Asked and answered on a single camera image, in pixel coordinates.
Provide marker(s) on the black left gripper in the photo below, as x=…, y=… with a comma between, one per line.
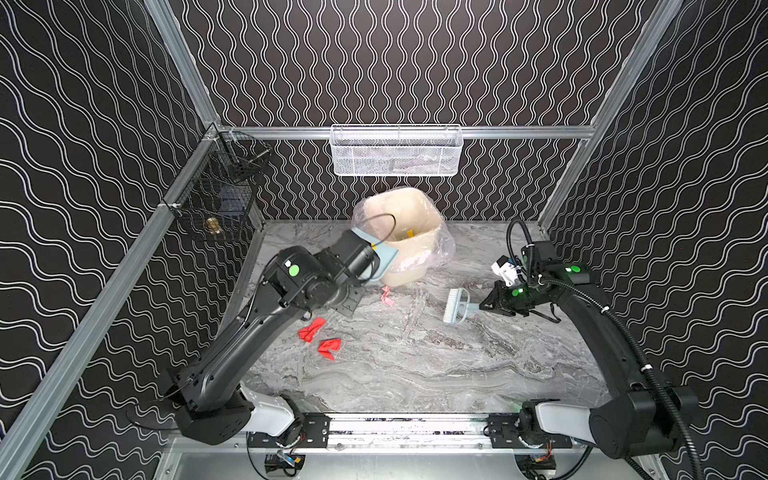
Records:
x=365, y=257

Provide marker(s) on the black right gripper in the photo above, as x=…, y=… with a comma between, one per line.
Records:
x=501, y=297

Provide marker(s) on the pale green dustpan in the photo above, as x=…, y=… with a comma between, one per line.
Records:
x=386, y=256

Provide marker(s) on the pink paper scrap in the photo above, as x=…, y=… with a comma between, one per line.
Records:
x=386, y=296

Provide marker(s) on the pale green hand brush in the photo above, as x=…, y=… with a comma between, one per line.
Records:
x=458, y=307

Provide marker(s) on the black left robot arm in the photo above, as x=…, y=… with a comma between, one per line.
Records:
x=213, y=405

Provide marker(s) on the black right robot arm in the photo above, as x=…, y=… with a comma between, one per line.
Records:
x=644, y=414

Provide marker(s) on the cream plastic waste bin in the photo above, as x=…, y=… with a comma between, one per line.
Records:
x=407, y=220

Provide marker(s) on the clear plastic bin liner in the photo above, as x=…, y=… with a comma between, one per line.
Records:
x=446, y=244

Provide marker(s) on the brass object in basket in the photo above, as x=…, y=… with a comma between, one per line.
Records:
x=213, y=226

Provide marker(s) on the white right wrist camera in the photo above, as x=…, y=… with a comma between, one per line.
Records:
x=507, y=270

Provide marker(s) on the white wire wall basket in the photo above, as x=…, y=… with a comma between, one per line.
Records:
x=408, y=150

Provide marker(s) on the black wire side basket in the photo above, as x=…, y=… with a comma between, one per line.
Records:
x=223, y=187

